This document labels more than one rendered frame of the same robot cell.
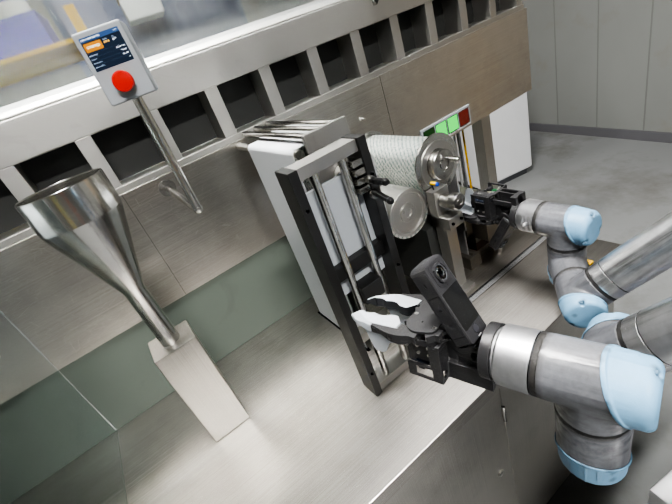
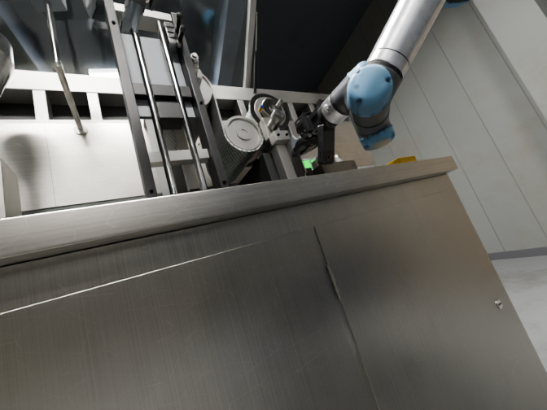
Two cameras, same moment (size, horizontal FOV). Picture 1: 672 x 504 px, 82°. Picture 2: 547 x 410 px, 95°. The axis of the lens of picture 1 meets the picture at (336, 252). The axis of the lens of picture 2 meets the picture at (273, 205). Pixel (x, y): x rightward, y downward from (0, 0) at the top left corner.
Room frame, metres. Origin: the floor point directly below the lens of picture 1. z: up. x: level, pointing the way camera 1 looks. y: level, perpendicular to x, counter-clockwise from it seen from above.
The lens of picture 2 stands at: (0.14, -0.13, 0.78)
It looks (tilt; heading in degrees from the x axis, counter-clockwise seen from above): 12 degrees up; 353
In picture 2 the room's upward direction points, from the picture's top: 18 degrees counter-clockwise
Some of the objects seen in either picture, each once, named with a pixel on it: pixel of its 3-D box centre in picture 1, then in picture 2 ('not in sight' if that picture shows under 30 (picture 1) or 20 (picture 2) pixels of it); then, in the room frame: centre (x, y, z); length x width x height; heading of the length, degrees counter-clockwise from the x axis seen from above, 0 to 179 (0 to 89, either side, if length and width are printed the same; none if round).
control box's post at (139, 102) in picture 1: (169, 157); (52, 32); (0.70, 0.21, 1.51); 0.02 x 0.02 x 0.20
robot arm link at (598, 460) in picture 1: (594, 422); not in sight; (0.26, -0.22, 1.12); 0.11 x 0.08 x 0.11; 131
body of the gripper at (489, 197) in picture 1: (500, 207); (317, 124); (0.81, -0.41, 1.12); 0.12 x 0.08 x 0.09; 24
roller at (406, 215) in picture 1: (376, 204); (231, 153); (0.96, -0.15, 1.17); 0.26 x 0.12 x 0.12; 24
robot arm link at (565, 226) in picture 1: (566, 224); (356, 89); (0.66, -0.48, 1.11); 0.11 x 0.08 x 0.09; 24
